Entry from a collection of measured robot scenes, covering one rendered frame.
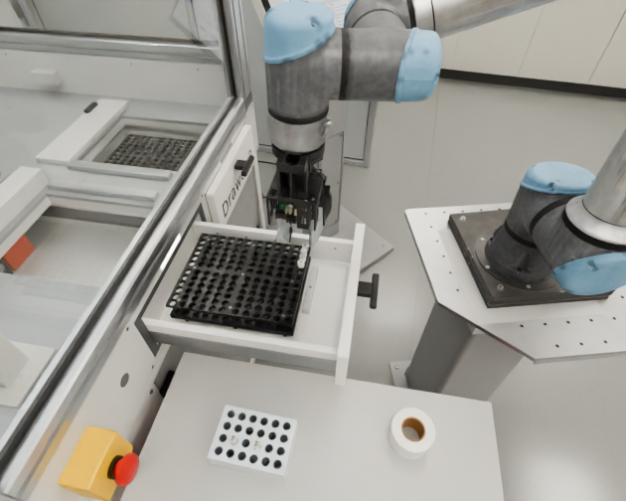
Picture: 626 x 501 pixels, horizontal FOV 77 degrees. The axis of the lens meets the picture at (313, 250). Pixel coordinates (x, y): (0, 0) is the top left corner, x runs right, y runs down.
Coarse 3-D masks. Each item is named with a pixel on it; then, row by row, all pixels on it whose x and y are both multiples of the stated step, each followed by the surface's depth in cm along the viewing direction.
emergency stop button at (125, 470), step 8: (128, 456) 52; (136, 456) 53; (120, 464) 51; (128, 464) 52; (136, 464) 53; (120, 472) 51; (128, 472) 51; (136, 472) 54; (120, 480) 51; (128, 480) 52
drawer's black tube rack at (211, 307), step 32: (192, 256) 75; (224, 256) 79; (256, 256) 75; (288, 256) 75; (192, 288) 70; (224, 288) 70; (256, 288) 73; (288, 288) 70; (192, 320) 70; (224, 320) 69; (256, 320) 66; (288, 320) 69
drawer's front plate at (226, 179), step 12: (240, 132) 99; (240, 144) 96; (252, 144) 105; (228, 156) 92; (240, 156) 97; (228, 168) 89; (216, 180) 86; (228, 180) 90; (240, 180) 99; (216, 192) 84; (228, 192) 91; (216, 204) 84; (216, 216) 87; (228, 216) 93
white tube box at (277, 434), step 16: (224, 416) 65; (240, 416) 66; (256, 416) 65; (272, 416) 65; (224, 432) 63; (240, 432) 63; (256, 432) 63; (272, 432) 64; (288, 432) 63; (224, 448) 62; (240, 448) 62; (272, 448) 63; (288, 448) 62; (224, 464) 62; (240, 464) 60; (256, 464) 60; (272, 464) 60; (288, 464) 62
